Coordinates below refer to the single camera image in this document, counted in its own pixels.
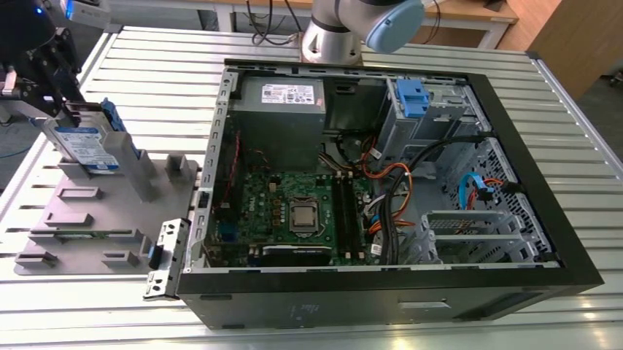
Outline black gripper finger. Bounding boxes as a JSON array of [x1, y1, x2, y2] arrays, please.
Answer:
[[33, 28, 86, 127], [0, 54, 62, 120]]

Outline hard disk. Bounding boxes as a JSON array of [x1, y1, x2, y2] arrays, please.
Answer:
[[27, 97, 128, 176]]

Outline blue data wire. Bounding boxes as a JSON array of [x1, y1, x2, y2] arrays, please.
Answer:
[[456, 171, 494, 211]]

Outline orange power wire black plug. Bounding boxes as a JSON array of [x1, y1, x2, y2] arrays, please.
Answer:
[[476, 177, 520, 201]]

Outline grey parts rack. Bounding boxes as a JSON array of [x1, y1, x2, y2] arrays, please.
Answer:
[[11, 131, 204, 275]]

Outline green RAM stick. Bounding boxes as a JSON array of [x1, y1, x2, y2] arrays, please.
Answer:
[[51, 230, 112, 242]]

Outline grey power supply unit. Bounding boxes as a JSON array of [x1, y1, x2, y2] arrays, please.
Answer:
[[226, 76, 328, 174]]

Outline green motherboard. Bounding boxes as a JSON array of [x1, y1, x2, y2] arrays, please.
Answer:
[[206, 171, 378, 267]]

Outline silver CPU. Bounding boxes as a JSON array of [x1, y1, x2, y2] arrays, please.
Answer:
[[289, 204, 318, 226]]

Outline CPU socket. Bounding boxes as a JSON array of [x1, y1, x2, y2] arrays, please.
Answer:
[[285, 195, 325, 238]]

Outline black graphics card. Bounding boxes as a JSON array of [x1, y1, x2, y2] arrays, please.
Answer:
[[246, 244, 333, 268]]

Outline black RAM slot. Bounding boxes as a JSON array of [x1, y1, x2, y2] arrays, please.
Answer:
[[332, 171, 354, 260], [344, 171, 366, 260]]

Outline blue plastic drive latch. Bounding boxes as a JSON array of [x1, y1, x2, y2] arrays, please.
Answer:
[[394, 79, 432, 120]]

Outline metal optical drive cage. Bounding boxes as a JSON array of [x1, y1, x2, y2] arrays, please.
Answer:
[[376, 76, 492, 179]]

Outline wooden desk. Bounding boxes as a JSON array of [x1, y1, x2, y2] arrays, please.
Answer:
[[422, 0, 520, 50]]

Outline black open PC case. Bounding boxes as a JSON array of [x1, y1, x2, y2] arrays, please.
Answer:
[[174, 58, 604, 331]]

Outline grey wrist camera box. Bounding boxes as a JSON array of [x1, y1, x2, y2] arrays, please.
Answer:
[[59, 0, 110, 27]]

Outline white workbench frame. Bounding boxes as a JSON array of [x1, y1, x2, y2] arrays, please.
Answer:
[[193, 0, 312, 34]]

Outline black hanging cables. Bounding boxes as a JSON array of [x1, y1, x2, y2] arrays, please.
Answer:
[[245, 0, 304, 47]]

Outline thin red wire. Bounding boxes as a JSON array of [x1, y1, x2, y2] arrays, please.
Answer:
[[221, 130, 273, 211]]

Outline metal expansion slot bracket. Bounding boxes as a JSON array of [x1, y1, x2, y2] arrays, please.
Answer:
[[141, 217, 192, 302]]

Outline orange wire bundle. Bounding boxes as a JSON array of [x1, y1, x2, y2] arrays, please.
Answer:
[[361, 134, 416, 238]]

